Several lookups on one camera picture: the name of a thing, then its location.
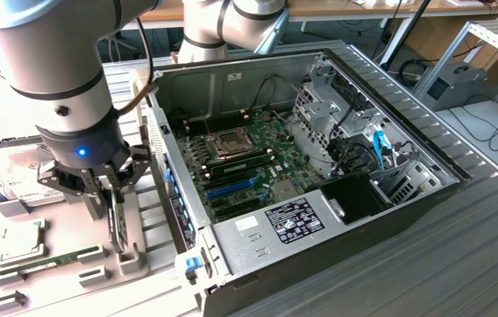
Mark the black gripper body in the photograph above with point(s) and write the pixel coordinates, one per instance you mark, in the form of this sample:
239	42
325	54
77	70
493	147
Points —
86	148

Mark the graphics card with metal bracket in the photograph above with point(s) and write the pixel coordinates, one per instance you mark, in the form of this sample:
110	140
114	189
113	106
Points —
123	221

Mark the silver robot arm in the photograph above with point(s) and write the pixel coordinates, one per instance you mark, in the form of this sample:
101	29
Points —
55	49

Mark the silver hard disk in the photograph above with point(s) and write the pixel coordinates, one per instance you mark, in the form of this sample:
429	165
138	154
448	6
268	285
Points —
11	171

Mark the grey parts rack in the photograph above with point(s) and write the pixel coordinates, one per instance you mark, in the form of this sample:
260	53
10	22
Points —
69	237

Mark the silver CPU chip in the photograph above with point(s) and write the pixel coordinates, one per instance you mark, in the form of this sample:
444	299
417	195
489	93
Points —
22	242

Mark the blue expansion slot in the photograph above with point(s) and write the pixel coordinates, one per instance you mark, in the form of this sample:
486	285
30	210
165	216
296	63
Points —
226	191

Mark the CPU socket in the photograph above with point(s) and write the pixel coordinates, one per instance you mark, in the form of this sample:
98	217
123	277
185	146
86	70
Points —
231	143

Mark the installed RAM stick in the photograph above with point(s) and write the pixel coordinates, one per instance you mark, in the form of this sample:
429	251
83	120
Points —
239	166

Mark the green RAM stick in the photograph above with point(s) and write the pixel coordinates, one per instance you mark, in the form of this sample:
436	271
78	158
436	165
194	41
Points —
46	262

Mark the blue case release latch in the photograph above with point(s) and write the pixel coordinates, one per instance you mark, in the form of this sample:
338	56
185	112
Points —
193	264

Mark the office chair base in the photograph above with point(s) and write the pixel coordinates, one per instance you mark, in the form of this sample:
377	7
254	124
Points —
118	43

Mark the silver power supply unit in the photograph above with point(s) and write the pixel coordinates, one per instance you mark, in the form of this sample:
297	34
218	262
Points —
253	237

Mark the silver chipset heatsink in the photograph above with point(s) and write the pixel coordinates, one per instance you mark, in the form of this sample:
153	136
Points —
286	191

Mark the green motherboard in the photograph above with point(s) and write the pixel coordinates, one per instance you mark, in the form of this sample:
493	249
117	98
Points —
290	162

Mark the silver disk bay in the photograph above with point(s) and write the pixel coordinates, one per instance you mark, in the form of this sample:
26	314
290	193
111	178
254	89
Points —
365	130

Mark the open PC case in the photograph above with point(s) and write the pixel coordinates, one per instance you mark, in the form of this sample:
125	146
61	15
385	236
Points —
408	204

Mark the black stand pole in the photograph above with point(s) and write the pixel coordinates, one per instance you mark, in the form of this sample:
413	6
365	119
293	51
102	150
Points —
408	31

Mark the grey cabinet with vent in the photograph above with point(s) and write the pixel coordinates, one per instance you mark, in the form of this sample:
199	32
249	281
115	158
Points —
456	89

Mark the wooden desk white frame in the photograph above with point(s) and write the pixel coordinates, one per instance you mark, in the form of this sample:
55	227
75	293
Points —
169	16
452	10

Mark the aluminium profile frame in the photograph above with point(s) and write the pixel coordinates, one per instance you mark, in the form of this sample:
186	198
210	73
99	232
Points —
496	36

